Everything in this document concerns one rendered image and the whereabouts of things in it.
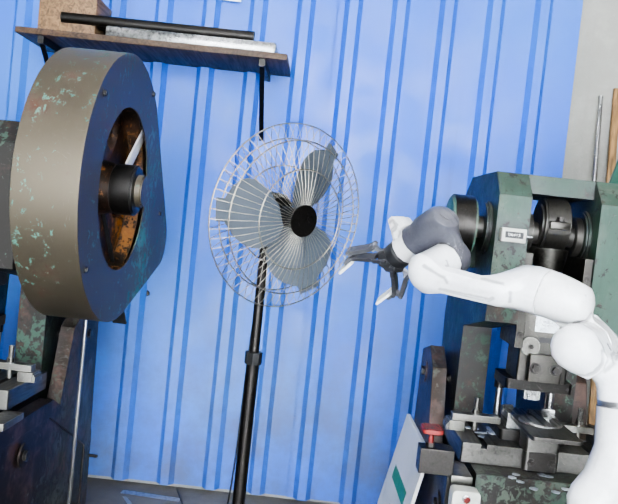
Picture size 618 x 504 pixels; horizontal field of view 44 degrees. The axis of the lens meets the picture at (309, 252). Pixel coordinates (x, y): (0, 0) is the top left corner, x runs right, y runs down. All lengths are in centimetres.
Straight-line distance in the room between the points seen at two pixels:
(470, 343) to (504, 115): 133
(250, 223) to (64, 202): 56
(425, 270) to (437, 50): 189
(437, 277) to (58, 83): 112
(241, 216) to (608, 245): 107
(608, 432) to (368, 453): 203
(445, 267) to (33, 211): 105
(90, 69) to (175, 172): 138
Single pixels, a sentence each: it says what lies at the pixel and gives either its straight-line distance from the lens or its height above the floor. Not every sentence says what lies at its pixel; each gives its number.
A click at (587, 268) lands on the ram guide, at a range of 238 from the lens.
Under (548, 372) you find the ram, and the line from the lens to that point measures 239.
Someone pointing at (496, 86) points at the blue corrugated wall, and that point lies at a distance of 362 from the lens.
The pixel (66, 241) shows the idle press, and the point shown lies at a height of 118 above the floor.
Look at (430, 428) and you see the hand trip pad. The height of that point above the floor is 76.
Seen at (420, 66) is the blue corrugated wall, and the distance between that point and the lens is 358.
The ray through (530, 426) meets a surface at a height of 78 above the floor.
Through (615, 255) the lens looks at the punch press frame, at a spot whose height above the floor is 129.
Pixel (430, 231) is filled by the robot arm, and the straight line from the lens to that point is 190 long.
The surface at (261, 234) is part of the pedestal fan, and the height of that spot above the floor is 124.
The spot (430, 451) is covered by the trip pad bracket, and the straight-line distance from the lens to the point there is 222.
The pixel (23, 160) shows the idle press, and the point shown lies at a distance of 212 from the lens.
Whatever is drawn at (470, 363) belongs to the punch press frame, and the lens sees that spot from 263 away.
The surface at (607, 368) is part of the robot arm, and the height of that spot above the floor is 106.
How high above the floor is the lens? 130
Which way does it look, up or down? 3 degrees down
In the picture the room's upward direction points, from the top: 6 degrees clockwise
